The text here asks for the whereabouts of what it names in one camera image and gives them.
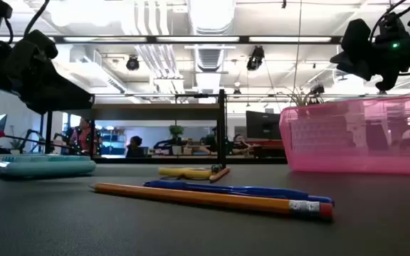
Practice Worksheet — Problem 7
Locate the small green office plant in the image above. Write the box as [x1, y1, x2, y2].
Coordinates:
[168, 124, 185, 156]

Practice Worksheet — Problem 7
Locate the person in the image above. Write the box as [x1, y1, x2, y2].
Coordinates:
[231, 134, 254, 156]
[68, 118, 101, 156]
[200, 127, 220, 154]
[125, 135, 145, 159]

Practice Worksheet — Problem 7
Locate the black ceiling spotlight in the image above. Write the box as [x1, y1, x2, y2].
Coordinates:
[246, 45, 266, 71]
[125, 55, 141, 71]

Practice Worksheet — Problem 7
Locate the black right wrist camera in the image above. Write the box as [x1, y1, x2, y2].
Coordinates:
[340, 18, 372, 54]

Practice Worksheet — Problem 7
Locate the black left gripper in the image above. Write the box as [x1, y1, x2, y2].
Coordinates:
[7, 44, 95, 114]

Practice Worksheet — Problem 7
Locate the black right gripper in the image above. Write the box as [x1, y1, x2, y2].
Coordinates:
[329, 12, 410, 92]

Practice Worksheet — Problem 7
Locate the orange wooden pencil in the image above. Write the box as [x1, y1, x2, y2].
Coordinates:
[89, 182, 334, 220]
[209, 166, 231, 183]

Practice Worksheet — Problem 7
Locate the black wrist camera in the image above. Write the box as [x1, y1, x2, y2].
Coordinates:
[340, 18, 372, 54]
[22, 29, 59, 60]

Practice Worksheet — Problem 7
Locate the yellow marker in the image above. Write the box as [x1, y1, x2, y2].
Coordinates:
[157, 164, 224, 181]

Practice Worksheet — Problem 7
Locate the black overhead frame bar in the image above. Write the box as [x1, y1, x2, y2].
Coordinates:
[0, 34, 345, 45]

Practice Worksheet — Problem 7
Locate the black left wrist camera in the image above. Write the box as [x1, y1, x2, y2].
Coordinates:
[22, 29, 59, 60]

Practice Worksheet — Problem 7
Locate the teal calculator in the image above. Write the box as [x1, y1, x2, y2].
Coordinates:
[0, 153, 98, 178]

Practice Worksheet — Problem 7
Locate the pink transparent pencil case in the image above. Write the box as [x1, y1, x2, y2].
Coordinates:
[278, 92, 410, 177]

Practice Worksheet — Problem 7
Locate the wooden shelf with black frame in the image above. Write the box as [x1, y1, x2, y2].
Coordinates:
[40, 89, 227, 168]

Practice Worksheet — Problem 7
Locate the blue pen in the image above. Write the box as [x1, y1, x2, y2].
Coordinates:
[143, 179, 335, 206]

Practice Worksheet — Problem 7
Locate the succulent in patterned white pot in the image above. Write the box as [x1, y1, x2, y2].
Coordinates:
[286, 84, 326, 107]

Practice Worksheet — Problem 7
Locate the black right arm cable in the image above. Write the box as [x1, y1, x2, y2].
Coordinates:
[368, 0, 410, 42]

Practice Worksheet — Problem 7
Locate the black computer monitor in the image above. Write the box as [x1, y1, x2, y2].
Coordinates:
[246, 110, 283, 140]

